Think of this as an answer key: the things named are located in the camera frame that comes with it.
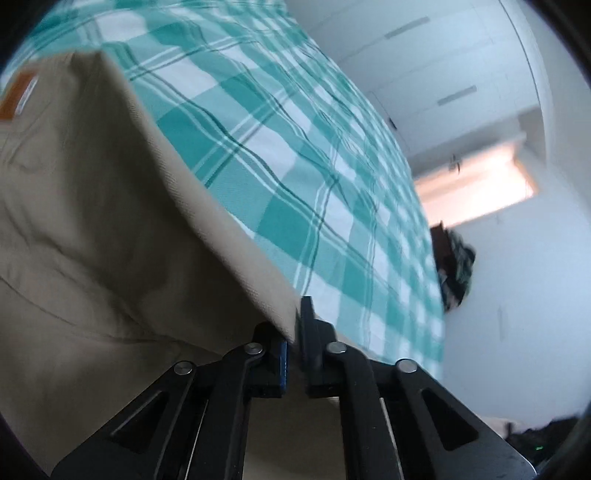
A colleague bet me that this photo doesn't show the dark bag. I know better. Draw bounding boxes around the dark bag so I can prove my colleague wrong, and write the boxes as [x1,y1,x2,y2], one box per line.
[504,415,580,469]

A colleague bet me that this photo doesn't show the beige pants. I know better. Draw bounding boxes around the beige pants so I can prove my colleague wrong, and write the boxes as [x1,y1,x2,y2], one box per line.
[0,50,346,480]

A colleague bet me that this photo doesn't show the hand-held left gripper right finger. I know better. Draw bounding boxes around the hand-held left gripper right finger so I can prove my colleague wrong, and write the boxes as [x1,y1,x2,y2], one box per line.
[300,296,539,480]

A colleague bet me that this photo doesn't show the green checkered bed sheet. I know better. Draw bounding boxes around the green checkered bed sheet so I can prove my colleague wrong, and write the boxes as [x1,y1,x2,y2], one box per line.
[16,0,446,381]

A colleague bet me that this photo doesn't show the dark clothes pile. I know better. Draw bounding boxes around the dark clothes pile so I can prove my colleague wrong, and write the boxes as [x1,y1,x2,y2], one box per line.
[430,222,477,315]

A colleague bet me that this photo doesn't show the white wardrobe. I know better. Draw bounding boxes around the white wardrobe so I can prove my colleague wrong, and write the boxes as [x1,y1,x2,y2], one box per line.
[283,0,548,178]

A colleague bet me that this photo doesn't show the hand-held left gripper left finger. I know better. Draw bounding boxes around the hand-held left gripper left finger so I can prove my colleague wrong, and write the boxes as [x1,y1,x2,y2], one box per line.
[50,321,290,480]

